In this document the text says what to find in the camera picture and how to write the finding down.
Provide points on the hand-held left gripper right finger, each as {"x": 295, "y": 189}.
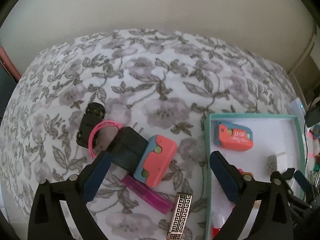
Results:
{"x": 225, "y": 177}

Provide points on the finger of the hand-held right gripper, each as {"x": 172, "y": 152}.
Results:
{"x": 302, "y": 182}
{"x": 288, "y": 175}

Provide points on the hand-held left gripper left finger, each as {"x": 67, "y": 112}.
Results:
{"x": 96, "y": 180}

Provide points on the white charger plug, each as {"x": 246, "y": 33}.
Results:
{"x": 280, "y": 160}

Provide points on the pink toy figure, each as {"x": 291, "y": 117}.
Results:
{"x": 244, "y": 173}

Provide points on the coral and blue cutter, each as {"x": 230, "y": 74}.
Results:
{"x": 232, "y": 138}

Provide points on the black box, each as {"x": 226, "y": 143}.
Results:
{"x": 127, "y": 150}

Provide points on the teal cardboard tray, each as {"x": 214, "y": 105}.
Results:
{"x": 270, "y": 135}

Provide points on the red glue bottle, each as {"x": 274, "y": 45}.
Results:
{"x": 218, "y": 223}

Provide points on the purple plastic bar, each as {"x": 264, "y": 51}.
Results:
{"x": 150, "y": 196}

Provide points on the black toy car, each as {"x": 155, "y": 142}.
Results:
{"x": 90, "y": 122}

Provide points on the gold patterned black bar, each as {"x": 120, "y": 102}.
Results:
{"x": 180, "y": 215}

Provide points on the coral and blue case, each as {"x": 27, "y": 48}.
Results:
{"x": 160, "y": 160}

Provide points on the pile of colourful toys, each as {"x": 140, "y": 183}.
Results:
{"x": 315, "y": 165}

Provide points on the round colourful sticker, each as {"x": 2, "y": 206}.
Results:
{"x": 317, "y": 130}

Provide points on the black power adapter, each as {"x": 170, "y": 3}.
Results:
{"x": 313, "y": 117}

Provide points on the white power strip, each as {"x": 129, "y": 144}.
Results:
{"x": 297, "y": 106}

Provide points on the floral blanket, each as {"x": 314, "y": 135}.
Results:
{"x": 160, "y": 92}

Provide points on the white furniture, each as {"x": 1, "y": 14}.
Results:
{"x": 315, "y": 57}

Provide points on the pink post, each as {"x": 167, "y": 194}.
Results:
{"x": 7, "y": 60}

